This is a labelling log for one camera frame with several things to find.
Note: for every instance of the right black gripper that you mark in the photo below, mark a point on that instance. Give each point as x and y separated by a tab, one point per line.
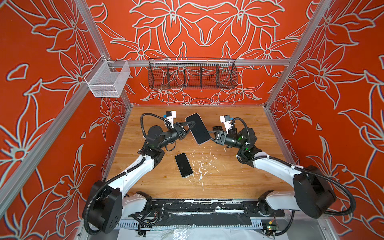
222	137

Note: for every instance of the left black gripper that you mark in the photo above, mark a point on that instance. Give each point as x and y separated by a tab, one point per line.
178	129

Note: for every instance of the phone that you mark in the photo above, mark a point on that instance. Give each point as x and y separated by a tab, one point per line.
183	165
217	129
199	130

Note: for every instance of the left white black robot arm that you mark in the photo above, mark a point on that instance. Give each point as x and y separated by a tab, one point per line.
108	200

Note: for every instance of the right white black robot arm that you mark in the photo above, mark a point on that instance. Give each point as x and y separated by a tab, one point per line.
312	191

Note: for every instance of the clear plastic bin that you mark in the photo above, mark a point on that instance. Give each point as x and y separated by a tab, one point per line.
104	81

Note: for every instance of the small green circuit board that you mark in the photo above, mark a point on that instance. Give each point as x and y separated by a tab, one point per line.
269	229

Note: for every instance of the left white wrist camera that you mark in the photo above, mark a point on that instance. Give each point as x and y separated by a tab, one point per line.
171	115

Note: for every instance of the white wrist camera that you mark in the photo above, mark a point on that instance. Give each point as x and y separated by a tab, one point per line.
227	121
171	115

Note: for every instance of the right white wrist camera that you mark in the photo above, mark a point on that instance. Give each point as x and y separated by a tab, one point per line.
227	121

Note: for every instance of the black wire basket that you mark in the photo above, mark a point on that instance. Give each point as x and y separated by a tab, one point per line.
192	74

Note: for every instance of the aluminium frame rails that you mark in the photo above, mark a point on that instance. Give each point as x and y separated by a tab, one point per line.
71	72

